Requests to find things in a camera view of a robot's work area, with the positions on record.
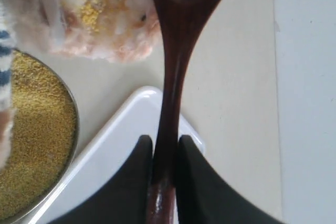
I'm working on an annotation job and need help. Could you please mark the pink teddy bear striped shirt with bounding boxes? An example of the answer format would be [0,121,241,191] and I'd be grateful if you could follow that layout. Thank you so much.
[1,0,160,167]

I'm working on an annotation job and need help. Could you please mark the metal bowl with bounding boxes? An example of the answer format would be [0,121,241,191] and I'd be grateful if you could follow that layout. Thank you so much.
[0,49,81,224]

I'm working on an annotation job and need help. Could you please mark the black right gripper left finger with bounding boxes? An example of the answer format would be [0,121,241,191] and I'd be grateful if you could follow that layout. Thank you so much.
[51,135,153,224]

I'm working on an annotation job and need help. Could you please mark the yellow millet grain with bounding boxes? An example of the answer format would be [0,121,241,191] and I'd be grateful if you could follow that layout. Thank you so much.
[0,50,78,221]

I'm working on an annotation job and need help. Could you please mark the dark red wooden spoon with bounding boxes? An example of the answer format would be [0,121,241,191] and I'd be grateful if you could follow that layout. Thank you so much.
[146,0,221,223]

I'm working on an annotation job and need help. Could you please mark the white rectangular plastic tray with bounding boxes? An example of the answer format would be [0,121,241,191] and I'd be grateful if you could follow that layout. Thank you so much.
[25,86,207,224]

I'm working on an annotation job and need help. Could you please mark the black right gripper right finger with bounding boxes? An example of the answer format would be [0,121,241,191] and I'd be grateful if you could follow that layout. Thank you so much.
[175,135,279,223]

